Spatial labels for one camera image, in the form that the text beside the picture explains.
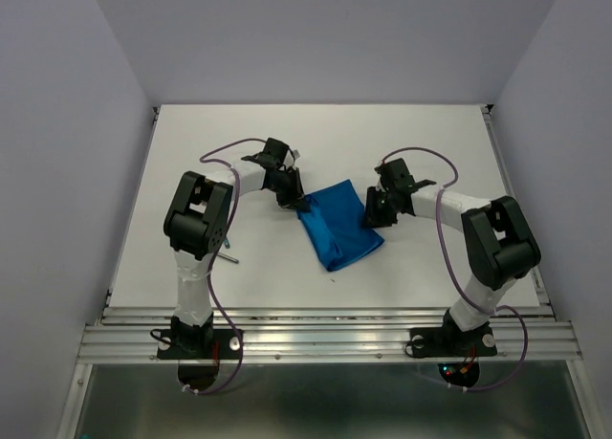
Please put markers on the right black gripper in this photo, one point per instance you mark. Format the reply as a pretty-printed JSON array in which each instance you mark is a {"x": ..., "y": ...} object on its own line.
[{"x": 373, "y": 217}]

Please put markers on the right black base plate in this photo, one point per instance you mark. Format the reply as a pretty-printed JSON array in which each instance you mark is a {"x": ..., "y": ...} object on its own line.
[{"x": 444, "y": 343}]

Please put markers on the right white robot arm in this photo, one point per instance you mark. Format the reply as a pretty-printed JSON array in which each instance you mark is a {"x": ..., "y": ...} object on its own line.
[{"x": 500, "y": 247}]

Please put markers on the blue cloth napkin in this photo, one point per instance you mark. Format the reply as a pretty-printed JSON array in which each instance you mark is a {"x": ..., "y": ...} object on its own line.
[{"x": 333, "y": 225}]

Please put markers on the aluminium rail frame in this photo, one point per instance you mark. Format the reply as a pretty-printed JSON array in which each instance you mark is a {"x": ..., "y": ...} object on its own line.
[{"x": 324, "y": 352}]

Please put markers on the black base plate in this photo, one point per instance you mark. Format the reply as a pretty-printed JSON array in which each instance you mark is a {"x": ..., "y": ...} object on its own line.
[
  {"x": 444, "y": 343},
  {"x": 222, "y": 346}
]

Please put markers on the silver metal fork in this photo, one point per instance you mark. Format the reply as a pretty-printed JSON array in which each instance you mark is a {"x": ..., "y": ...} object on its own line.
[{"x": 228, "y": 258}]

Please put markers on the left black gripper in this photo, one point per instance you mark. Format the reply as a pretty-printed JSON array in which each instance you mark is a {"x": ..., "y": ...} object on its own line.
[{"x": 296, "y": 199}]

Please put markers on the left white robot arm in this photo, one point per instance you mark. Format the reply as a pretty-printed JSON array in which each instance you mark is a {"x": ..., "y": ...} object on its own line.
[{"x": 201, "y": 212}]

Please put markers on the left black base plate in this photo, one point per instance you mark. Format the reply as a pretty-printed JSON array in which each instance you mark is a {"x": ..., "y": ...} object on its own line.
[{"x": 222, "y": 346}]

